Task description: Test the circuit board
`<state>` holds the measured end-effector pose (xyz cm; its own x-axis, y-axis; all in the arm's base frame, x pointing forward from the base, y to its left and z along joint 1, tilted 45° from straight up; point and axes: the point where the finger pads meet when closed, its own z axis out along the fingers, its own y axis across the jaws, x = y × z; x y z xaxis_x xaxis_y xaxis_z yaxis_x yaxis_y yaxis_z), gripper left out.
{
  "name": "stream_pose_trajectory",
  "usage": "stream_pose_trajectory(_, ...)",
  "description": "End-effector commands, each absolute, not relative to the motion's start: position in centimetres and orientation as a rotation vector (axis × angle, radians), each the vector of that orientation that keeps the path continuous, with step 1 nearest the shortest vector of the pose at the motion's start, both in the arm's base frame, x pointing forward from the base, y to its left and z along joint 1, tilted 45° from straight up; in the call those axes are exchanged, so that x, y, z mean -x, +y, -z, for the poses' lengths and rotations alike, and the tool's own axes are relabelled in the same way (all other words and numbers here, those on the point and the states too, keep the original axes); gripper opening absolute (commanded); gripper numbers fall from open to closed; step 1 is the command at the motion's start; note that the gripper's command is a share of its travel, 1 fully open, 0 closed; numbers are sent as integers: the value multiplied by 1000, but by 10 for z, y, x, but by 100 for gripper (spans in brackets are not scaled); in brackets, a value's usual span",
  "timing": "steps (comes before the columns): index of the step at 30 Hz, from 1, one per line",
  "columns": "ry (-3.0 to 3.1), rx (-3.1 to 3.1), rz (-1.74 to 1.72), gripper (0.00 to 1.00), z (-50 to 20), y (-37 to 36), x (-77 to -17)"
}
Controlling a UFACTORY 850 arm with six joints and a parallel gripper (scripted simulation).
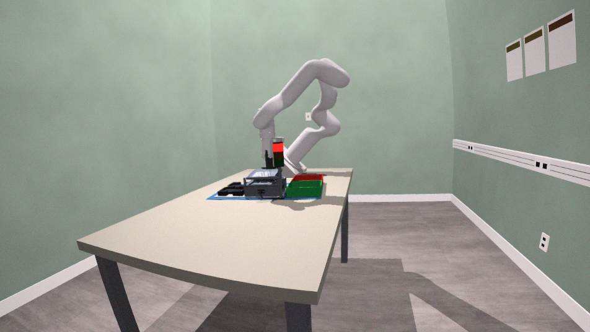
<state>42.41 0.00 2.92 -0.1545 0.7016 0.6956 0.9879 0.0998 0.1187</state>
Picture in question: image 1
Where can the red bin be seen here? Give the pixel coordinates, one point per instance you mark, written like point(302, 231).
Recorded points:
point(307, 177)

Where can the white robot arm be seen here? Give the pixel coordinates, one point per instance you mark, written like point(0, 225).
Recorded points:
point(330, 77)

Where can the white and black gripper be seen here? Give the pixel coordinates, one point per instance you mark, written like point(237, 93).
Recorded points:
point(267, 152)

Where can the green bin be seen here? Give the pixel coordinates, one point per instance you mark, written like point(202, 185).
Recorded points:
point(311, 188)

